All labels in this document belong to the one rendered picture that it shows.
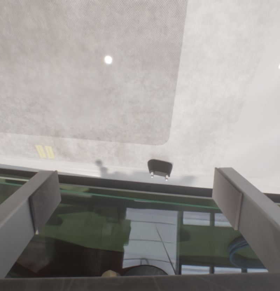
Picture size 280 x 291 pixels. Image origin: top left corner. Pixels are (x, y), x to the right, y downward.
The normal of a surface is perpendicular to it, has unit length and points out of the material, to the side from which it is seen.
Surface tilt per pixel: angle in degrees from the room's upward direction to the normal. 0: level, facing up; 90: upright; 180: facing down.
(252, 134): 6
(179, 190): 26
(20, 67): 0
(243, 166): 6
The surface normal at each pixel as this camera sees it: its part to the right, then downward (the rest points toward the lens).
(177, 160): -0.11, 0.62
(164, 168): 0.14, -0.55
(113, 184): -0.08, 0.22
